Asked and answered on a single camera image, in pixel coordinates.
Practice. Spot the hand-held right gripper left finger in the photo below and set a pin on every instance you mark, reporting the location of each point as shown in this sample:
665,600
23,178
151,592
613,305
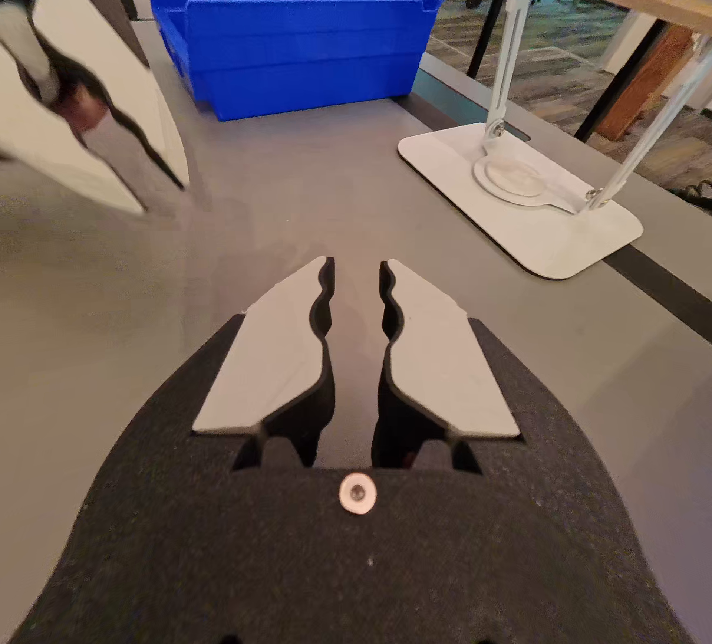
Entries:
267,354

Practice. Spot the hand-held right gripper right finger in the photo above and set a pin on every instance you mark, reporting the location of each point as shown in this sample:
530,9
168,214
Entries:
445,366

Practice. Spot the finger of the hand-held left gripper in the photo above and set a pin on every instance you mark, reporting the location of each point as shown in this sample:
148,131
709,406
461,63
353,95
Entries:
105,54
44,143

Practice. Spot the red dry erase marker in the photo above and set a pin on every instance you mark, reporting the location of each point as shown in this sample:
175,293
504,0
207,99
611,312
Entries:
83,107

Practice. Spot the white adjustable stand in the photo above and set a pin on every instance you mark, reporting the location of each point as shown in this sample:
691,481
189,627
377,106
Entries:
556,232

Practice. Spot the blue plastic bin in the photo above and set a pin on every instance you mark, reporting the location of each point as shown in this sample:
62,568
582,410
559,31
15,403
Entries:
306,59

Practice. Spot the black metal table leg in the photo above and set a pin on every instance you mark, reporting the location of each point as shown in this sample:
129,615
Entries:
617,82
489,21

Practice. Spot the brown wooden post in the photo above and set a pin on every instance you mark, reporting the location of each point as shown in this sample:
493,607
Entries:
651,82

